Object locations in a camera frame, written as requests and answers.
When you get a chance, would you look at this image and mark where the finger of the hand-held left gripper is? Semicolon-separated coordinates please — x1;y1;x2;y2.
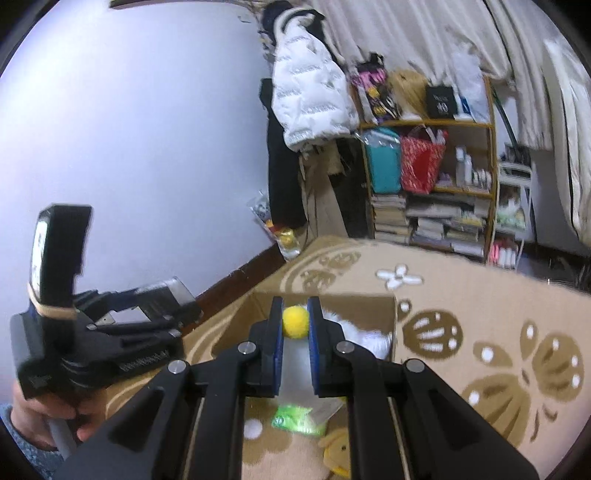
76;276;204;334

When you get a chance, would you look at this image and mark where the wooden shelf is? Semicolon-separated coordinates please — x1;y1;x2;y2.
358;76;498;264

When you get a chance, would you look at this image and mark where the red gift bag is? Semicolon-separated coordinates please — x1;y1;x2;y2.
399;127;448;195

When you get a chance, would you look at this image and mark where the purple printed bag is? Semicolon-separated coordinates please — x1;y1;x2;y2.
351;58;400;125

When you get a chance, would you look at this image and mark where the green packet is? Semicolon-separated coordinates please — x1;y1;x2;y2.
271;403;326;437

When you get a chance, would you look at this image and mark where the white rolling cart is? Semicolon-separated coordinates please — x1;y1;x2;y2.
489;159;534;273

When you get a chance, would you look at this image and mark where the plastic bag of colourful items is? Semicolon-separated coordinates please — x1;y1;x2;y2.
249;191;303;261

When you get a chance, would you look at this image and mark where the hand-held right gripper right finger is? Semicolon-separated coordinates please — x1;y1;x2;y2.
307;295;541;480

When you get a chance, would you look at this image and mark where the black coat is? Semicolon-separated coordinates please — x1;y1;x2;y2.
261;0;324;230

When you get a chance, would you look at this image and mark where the yellow pom-pom ball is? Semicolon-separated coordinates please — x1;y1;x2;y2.
281;305;312;403

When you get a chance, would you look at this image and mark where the row of small bottles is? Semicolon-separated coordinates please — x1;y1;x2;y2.
455;147;492;190

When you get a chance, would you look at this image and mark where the white puffer jacket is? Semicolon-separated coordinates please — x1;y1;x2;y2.
271;9;360;153

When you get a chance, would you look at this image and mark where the beige patterned blanket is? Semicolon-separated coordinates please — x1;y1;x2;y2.
104;235;591;480

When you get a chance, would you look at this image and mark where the neat stack of books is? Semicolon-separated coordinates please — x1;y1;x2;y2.
372;194;409;245

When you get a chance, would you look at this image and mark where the yellow plush toy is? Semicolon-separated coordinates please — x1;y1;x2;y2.
318;427;352;479

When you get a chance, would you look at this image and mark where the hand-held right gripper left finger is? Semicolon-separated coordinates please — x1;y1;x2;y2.
53;295;284;480

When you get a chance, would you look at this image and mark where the cardboard box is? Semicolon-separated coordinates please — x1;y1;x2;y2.
210;291;399;365

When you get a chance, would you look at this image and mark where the person's left forearm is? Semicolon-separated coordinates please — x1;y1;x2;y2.
0;401;64;480

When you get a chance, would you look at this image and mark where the beige coat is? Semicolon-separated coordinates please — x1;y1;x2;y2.
300;148;343;241

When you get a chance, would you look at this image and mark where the black hanging garment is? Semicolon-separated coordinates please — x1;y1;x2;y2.
332;136;371;239

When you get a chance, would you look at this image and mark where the black box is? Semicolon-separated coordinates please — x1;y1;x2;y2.
425;85;458;121

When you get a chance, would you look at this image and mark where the blonde wig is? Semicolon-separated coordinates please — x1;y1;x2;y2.
390;69;430;121

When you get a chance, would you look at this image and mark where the messy pile of books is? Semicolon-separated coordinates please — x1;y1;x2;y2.
406;194;490;259

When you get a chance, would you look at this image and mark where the white paper bag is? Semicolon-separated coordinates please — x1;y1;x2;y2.
450;48;490;123

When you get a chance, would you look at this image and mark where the white fluffy plush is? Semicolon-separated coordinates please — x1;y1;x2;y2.
321;305;394;361

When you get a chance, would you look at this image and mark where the person's left hand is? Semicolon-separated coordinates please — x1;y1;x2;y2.
11;383;110;450

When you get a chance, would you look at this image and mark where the cream curtain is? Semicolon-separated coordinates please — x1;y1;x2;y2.
314;0;555;149

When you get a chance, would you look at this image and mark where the teal bag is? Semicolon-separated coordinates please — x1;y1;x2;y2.
362;129;402;195

